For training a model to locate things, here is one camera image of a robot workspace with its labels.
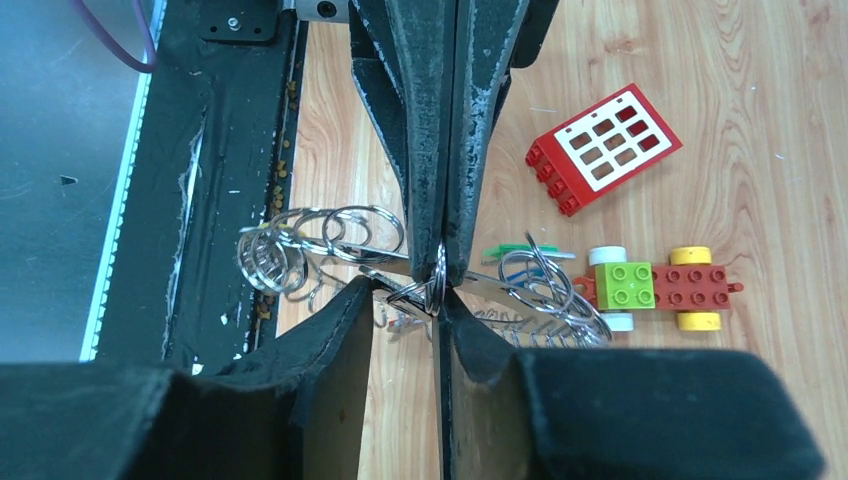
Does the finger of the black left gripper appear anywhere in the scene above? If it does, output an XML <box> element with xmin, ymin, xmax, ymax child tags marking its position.
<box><xmin>442</xmin><ymin>0</ymin><xmax>559</xmax><ymax>287</ymax></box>
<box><xmin>350</xmin><ymin>1</ymin><xmax>457</xmax><ymax>281</ymax></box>

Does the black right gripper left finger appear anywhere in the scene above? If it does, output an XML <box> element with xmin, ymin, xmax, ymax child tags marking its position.
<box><xmin>1</xmin><ymin>276</ymin><xmax>375</xmax><ymax>479</ymax></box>

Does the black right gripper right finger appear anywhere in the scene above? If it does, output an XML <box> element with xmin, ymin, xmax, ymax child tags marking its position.
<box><xmin>434</xmin><ymin>292</ymin><xmax>826</xmax><ymax>479</ymax></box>

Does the chain of metal keyrings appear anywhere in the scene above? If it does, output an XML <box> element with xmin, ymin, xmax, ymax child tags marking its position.
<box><xmin>235</xmin><ymin>203</ymin><xmax>614</xmax><ymax>350</ymax></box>

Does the green key tag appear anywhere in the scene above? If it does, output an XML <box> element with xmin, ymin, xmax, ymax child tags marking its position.
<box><xmin>480</xmin><ymin>243</ymin><xmax>578</xmax><ymax>265</ymax></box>

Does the red window toy brick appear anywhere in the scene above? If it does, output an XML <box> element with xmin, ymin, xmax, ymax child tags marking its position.
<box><xmin>525</xmin><ymin>83</ymin><xmax>682</xmax><ymax>217</ymax></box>

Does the red toy brick car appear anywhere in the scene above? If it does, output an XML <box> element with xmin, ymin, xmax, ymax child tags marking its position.
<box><xmin>573</xmin><ymin>245</ymin><xmax>744</xmax><ymax>332</ymax></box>

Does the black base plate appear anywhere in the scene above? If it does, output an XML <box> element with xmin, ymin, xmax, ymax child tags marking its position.
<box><xmin>79</xmin><ymin>1</ymin><xmax>307</xmax><ymax>374</ymax></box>

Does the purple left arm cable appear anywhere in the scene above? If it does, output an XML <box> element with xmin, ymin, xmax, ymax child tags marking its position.
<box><xmin>69</xmin><ymin>0</ymin><xmax>160</xmax><ymax>74</ymax></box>

